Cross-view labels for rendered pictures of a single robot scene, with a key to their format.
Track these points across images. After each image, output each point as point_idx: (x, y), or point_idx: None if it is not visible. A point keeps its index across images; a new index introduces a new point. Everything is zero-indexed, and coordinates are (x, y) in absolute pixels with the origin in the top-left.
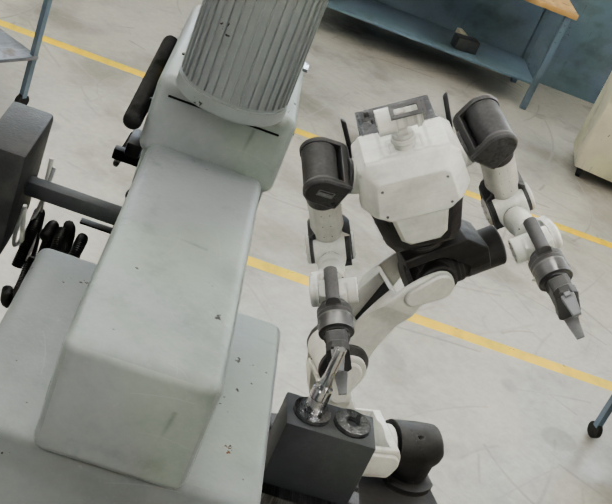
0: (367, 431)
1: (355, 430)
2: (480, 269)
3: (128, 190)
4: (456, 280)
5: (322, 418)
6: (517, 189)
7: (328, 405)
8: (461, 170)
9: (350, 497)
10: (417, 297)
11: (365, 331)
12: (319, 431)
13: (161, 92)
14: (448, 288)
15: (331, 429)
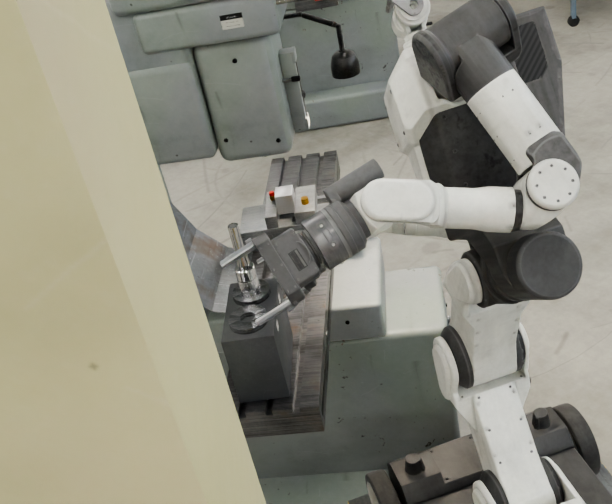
0: (236, 328)
1: (233, 320)
2: (505, 285)
3: None
4: (486, 287)
5: (240, 297)
6: (528, 162)
7: (272, 303)
8: (408, 88)
9: (237, 393)
10: (450, 284)
11: (458, 319)
12: (227, 303)
13: None
14: (466, 288)
15: (235, 309)
